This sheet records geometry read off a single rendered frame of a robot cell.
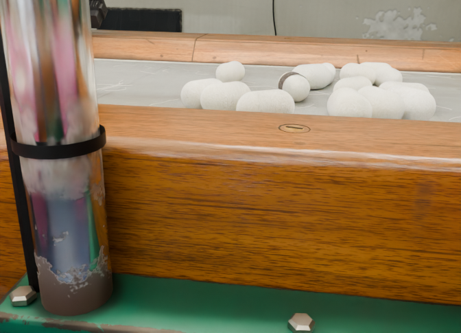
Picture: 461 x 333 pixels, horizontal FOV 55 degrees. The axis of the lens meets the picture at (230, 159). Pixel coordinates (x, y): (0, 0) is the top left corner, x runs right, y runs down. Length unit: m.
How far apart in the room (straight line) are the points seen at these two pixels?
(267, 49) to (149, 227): 0.37
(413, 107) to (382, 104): 0.02
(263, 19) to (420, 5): 0.79
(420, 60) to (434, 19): 2.05
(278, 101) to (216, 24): 2.15
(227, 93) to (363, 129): 0.12
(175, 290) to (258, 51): 0.38
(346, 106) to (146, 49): 0.32
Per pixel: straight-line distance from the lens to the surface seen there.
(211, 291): 0.16
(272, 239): 0.15
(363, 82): 0.33
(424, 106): 0.28
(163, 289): 0.16
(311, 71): 0.36
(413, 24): 2.54
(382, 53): 0.52
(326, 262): 0.16
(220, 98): 0.27
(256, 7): 2.39
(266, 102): 0.25
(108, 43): 0.55
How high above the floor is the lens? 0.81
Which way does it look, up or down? 20 degrees down
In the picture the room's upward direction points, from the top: 1 degrees clockwise
